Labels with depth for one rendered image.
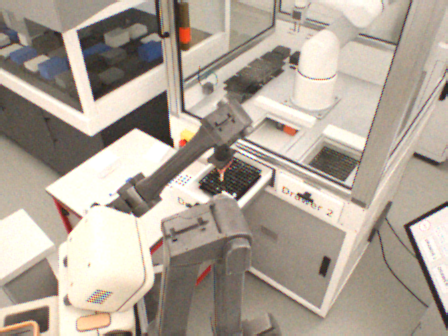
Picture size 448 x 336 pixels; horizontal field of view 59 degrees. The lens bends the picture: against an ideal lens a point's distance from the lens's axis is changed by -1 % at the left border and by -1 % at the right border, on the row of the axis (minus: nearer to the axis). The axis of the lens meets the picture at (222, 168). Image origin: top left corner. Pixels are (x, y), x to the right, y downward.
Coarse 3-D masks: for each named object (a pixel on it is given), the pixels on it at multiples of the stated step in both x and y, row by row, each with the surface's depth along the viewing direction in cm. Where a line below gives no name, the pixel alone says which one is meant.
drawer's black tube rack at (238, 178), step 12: (216, 168) 174; (228, 168) 175; (240, 168) 174; (252, 168) 174; (204, 180) 169; (216, 180) 169; (228, 180) 169; (240, 180) 169; (252, 180) 169; (228, 192) 164; (240, 192) 164
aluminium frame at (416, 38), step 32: (160, 0) 157; (416, 0) 101; (416, 32) 106; (416, 64) 111; (384, 96) 121; (384, 128) 127; (416, 128) 175; (288, 160) 164; (384, 160) 134; (352, 192) 150
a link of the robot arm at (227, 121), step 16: (224, 112) 94; (240, 112) 97; (208, 128) 92; (224, 128) 93; (240, 128) 95; (192, 144) 96; (208, 144) 94; (176, 160) 100; (192, 160) 98; (144, 176) 113; (160, 176) 104; (176, 176) 105; (144, 192) 109; (160, 192) 111; (144, 208) 111
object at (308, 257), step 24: (264, 192) 185; (264, 216) 196; (288, 216) 184; (312, 216) 174; (384, 216) 229; (264, 240) 207; (288, 240) 194; (312, 240) 183; (336, 240) 173; (360, 240) 195; (264, 264) 220; (288, 264) 206; (312, 264) 193; (336, 264) 181; (288, 288) 219; (312, 288) 205; (336, 288) 193
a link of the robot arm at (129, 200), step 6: (132, 186) 112; (126, 192) 111; (132, 192) 111; (138, 192) 112; (120, 198) 111; (126, 198) 112; (132, 198) 111; (138, 198) 111; (114, 204) 112; (120, 204) 111; (126, 204) 111; (132, 204) 112; (138, 204) 111; (120, 210) 112; (126, 210) 111; (132, 210) 112
